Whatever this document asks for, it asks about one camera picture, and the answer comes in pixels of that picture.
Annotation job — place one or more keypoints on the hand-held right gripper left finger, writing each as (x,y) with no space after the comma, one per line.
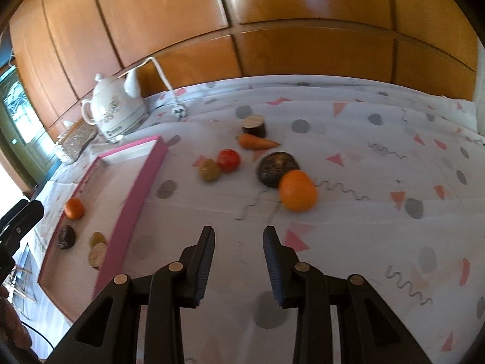
(202,261)

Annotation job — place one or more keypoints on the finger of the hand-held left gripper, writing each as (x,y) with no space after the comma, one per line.
(22,218)

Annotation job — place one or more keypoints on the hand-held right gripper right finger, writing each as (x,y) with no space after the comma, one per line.
(273,265)

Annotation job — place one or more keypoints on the large orange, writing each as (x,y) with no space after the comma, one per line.
(298,191)

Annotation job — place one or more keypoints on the pink tray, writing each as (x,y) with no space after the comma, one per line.
(132,204)

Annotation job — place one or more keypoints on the dark brown round fruit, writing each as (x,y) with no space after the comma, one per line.
(274,167)

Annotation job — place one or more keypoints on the red tomato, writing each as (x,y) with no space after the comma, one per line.
(229,160)

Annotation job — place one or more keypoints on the carrot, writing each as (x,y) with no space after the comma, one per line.
(257,142)

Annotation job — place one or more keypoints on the dark cut eggplant piece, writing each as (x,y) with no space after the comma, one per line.
(254,127)

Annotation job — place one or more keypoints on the person's left hand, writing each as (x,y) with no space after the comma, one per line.
(11,326)

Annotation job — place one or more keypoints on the small dark fruit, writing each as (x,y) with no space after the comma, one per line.
(66,237)

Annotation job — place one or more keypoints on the small orange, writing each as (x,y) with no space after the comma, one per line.
(74,208)

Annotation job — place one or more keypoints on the green framed window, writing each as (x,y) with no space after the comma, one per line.
(22,129)

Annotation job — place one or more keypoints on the silver patterned tissue box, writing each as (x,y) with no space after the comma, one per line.
(74,144)

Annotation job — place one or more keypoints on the white patterned tablecloth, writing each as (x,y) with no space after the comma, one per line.
(360,235)

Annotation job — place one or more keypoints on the white ceramic electric kettle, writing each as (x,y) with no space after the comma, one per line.
(113,110)

